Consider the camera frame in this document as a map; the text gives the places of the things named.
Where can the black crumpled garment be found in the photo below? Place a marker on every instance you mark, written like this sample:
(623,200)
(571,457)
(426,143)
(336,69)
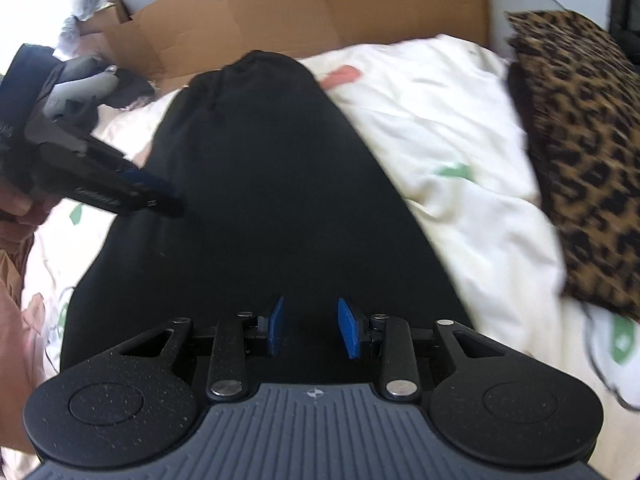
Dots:
(130,90)

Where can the leopard print pillow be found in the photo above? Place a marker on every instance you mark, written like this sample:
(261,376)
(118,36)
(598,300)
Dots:
(590,135)

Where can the grey plush toy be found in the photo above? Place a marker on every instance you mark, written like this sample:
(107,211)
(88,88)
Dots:
(90,82)

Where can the white printed bedsheet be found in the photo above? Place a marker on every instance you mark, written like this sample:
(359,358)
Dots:
(450,135)

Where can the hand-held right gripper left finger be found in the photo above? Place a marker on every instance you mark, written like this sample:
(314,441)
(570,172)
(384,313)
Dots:
(275,325)

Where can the brown cardboard sheet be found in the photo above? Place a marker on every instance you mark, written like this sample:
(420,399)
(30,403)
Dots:
(300,5)

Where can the black pants bear-print stripes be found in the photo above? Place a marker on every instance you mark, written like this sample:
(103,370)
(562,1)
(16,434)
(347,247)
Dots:
(275,185)

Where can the person's left hand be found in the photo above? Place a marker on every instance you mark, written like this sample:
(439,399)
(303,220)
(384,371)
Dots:
(20,205)

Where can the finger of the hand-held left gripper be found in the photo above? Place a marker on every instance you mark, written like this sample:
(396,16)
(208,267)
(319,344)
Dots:
(160,207)
(145,177)

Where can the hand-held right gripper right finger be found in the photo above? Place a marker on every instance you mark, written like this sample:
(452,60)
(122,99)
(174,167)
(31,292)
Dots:
(348,327)

